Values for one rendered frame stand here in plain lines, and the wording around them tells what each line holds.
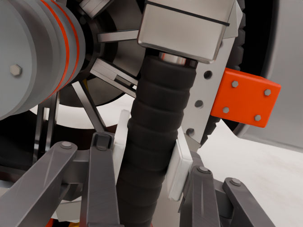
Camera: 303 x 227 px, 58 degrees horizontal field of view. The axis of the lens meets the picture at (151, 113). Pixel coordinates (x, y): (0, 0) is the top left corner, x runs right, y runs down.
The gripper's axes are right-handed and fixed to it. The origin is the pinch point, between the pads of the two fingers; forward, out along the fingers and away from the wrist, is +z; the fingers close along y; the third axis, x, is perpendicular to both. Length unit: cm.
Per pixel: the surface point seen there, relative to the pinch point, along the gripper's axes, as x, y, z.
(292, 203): -83, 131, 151
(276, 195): -83, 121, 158
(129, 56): 1.3, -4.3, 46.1
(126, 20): 8.7, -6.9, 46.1
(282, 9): 17.7, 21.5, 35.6
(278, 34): 13.3, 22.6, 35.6
